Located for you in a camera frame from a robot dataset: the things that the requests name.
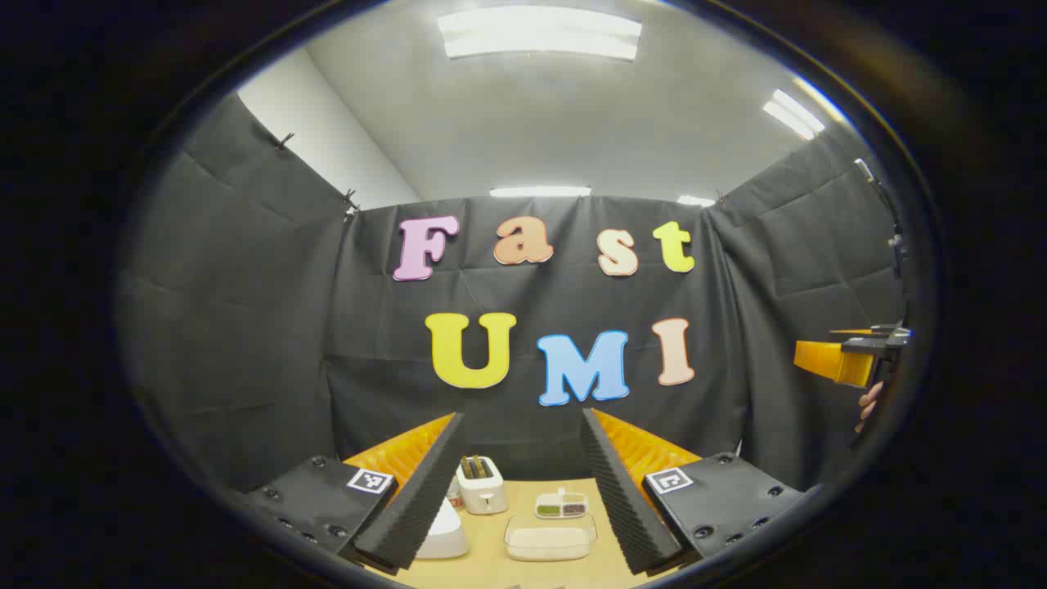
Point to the white rice cooker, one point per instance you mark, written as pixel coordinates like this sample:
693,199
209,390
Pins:
446,536

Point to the black backdrop cloth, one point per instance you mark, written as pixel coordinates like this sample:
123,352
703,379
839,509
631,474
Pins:
245,327

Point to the clear container of rice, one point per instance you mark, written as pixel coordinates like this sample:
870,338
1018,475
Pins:
548,541

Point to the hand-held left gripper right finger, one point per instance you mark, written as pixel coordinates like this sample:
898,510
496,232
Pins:
617,507

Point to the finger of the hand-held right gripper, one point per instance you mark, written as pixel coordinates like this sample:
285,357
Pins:
855,330
822,358

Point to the white divided grain dish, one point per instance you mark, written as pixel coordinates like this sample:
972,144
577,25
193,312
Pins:
561,507

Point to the ceiling light panel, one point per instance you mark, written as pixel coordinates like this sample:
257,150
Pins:
695,200
540,191
792,114

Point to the white chopstick holder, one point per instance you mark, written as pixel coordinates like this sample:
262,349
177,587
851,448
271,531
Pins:
483,495

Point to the metal stand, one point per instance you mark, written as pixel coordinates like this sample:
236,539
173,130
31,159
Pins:
887,213

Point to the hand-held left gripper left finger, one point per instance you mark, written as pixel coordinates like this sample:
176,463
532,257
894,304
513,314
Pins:
425,499

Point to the small clear bottle red label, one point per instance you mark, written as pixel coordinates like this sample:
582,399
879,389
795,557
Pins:
454,493

